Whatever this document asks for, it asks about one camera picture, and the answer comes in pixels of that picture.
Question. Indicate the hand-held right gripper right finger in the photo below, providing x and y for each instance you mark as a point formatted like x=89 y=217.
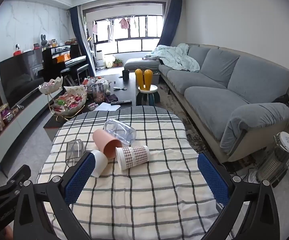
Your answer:
x=213 y=177

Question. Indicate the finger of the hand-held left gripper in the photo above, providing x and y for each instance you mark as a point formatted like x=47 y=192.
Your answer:
x=14 y=180

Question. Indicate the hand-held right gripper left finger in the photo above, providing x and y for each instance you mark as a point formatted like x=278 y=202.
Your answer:
x=80 y=177

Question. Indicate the white cup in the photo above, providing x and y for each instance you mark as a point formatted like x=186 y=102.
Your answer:
x=100 y=163

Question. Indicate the grey glass cup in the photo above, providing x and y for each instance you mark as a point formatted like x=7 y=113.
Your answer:
x=75 y=152

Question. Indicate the pink cup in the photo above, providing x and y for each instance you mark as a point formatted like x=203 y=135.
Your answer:
x=104 y=141

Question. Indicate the checked paper cup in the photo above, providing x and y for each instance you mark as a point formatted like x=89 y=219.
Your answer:
x=133 y=156

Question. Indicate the clear plastic cup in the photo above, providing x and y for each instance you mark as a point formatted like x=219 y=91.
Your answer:
x=120 y=131

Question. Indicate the white television cabinet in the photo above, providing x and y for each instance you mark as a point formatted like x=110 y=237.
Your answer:
x=17 y=130

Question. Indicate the electric heater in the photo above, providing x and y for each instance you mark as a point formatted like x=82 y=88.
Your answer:
x=277 y=160

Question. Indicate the checked tablecloth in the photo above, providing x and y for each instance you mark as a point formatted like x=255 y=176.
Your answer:
x=147 y=192

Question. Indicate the tiered white snack bowl stand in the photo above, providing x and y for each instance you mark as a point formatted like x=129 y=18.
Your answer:
x=70 y=102

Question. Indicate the white paper sheet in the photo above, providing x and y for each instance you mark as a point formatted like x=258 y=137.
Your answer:
x=108 y=107

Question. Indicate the grey sofa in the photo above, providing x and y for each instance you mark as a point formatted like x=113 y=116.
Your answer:
x=209 y=92

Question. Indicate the clear jar of nuts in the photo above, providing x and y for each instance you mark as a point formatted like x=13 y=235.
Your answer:
x=98 y=93

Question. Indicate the black remote control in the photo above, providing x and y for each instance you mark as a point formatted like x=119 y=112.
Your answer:
x=121 y=102

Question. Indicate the purple cloth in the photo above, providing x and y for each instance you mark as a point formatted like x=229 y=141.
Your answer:
x=113 y=97

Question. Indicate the stuffed toy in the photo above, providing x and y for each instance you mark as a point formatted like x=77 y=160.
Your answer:
x=104 y=85

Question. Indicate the black coffee table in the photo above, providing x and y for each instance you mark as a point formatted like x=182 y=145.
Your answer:
x=127 y=92

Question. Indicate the black bag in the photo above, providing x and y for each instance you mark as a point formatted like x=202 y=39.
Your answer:
x=282 y=100

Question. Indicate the black television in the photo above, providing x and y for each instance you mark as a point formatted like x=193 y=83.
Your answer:
x=19 y=75

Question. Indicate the black piano stool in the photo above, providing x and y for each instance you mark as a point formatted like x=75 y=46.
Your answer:
x=77 y=71

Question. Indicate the black mug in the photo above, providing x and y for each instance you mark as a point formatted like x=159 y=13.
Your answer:
x=125 y=75

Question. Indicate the yellow rabbit-ear stool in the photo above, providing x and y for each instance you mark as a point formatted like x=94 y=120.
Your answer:
x=145 y=81

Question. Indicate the potted plant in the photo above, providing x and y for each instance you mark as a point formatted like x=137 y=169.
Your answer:
x=118 y=63

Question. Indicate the black piano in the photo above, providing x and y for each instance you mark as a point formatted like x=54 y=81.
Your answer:
x=57 y=57

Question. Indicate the light blue blanket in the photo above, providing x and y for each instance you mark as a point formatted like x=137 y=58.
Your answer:
x=174 y=57

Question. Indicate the blue curtain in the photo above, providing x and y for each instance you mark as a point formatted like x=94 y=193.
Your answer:
x=170 y=22
x=78 y=37

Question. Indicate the grey rabbit figure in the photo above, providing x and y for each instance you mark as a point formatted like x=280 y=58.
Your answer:
x=43 y=40

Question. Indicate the black framed window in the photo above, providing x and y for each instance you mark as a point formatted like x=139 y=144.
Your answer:
x=134 y=43

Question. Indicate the white hanging garment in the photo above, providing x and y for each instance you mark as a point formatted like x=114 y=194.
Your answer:
x=110 y=33

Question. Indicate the pink hanging garment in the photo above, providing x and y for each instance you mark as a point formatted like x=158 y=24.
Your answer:
x=124 y=23

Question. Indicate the white security camera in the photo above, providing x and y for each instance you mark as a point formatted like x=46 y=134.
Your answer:
x=17 y=50

